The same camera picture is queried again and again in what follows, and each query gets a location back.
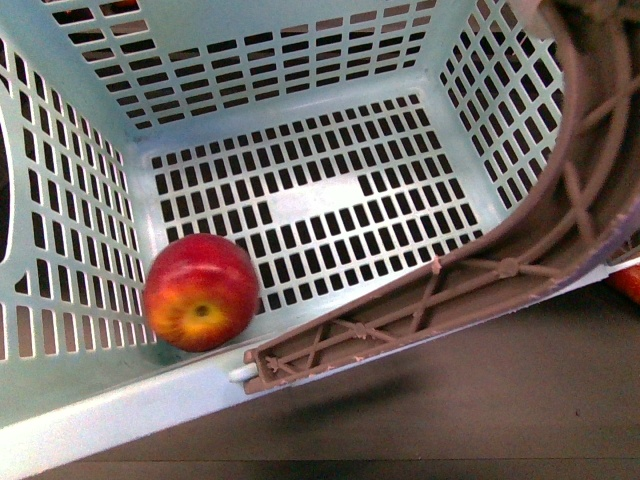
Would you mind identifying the light blue plastic basket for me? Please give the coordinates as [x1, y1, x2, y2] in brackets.
[1, 1, 565, 479]

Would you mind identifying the red yellow apple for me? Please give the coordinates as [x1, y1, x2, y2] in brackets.
[143, 233, 260, 352]

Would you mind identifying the brown basket handle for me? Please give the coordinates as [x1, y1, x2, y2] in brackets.
[244, 1, 639, 394]

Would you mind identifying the red orange mango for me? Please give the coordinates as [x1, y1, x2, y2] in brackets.
[606, 265, 640, 304]

